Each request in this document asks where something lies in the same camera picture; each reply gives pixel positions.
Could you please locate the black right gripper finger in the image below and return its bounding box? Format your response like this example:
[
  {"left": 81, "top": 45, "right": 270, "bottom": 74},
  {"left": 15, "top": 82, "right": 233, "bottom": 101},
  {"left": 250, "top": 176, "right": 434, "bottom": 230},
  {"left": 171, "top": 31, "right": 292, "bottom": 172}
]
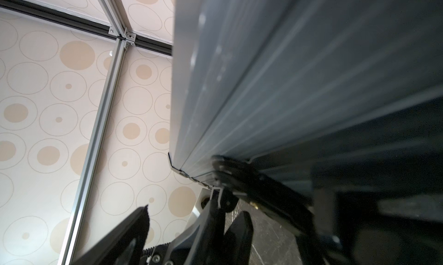
[{"left": 74, "top": 206, "right": 150, "bottom": 265}]

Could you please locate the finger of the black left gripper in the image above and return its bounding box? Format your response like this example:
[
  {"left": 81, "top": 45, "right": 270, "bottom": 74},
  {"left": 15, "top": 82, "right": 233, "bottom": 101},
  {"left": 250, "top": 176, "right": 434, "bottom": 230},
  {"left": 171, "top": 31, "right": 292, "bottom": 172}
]
[
  {"left": 223, "top": 211, "right": 254, "bottom": 265},
  {"left": 163, "top": 188, "right": 238, "bottom": 265}
]

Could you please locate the dark grey poker case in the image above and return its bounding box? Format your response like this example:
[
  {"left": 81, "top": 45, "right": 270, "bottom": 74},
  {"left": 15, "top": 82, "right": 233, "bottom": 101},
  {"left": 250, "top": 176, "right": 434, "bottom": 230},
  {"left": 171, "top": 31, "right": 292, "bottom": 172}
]
[{"left": 169, "top": 0, "right": 443, "bottom": 265}]

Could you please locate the diagonal aluminium rail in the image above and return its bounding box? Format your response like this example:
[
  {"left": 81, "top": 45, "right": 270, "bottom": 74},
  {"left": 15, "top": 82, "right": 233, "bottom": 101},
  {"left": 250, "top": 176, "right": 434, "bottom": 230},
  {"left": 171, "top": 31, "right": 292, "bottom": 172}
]
[{"left": 58, "top": 39, "right": 128, "bottom": 265}]

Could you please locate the horizontal aluminium rail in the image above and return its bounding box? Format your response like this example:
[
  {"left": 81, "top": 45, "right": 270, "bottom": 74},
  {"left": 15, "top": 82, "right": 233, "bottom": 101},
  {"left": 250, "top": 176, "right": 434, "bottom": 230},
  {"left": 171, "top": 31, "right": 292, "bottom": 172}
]
[{"left": 97, "top": 0, "right": 136, "bottom": 44}]

